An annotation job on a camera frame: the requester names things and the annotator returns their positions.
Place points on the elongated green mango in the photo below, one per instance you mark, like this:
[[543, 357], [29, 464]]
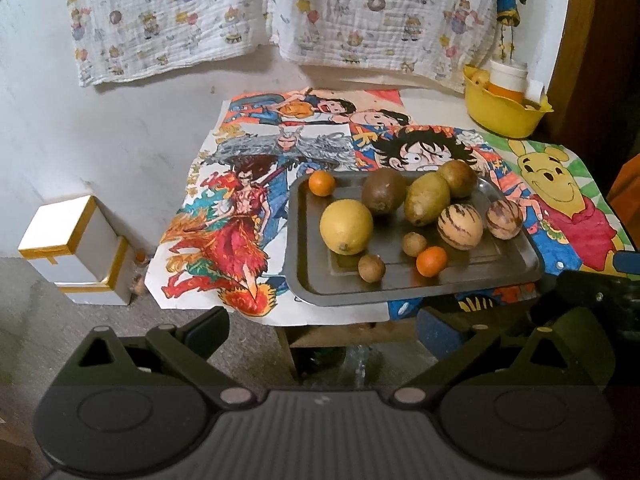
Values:
[[426, 200]]

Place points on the white and orange cup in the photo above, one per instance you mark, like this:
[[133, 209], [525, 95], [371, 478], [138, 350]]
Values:
[[507, 80]]

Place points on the large striped pepino melon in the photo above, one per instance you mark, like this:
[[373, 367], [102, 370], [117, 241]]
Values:
[[460, 227]]

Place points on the yellow lemon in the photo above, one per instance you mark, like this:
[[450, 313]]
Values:
[[346, 226]]

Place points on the metal tray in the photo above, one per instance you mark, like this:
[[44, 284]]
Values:
[[475, 270]]

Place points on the small brown longan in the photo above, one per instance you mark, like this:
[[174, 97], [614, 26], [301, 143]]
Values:
[[372, 267], [414, 243]]

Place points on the white box with yellow tape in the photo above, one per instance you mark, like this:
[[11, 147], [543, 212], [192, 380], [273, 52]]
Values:
[[65, 225], [120, 280]]

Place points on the small brown round object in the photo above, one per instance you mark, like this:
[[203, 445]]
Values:
[[136, 287]]

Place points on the colourful anime poster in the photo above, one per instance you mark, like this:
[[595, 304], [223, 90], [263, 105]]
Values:
[[240, 210]]

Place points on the wooden table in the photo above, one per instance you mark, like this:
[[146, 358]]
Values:
[[350, 334]]

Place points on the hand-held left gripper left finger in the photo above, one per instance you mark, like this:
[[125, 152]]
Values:
[[205, 327]]

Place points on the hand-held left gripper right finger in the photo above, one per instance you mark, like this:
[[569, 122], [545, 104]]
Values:
[[440, 332]]

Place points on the brown wooden cabinet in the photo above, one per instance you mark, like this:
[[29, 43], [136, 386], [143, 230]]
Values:
[[590, 60]]

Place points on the small orange round object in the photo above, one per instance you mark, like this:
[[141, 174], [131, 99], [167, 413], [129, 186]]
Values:
[[141, 258]]

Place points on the small orange kumquat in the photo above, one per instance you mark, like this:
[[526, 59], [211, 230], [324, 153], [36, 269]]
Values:
[[321, 183], [431, 261]]

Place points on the small striped pepino melon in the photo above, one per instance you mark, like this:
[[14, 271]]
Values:
[[505, 219]]

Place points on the yellow plastic bowl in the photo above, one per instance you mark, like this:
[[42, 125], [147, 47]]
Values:
[[500, 115]]

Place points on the round green-brown fruit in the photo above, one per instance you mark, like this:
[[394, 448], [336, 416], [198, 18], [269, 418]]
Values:
[[459, 177]]

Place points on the printed white muslin blanket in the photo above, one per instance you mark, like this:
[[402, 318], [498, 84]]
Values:
[[165, 10], [375, 20]]

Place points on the brown kiwi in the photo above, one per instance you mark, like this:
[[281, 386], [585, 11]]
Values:
[[383, 191]]

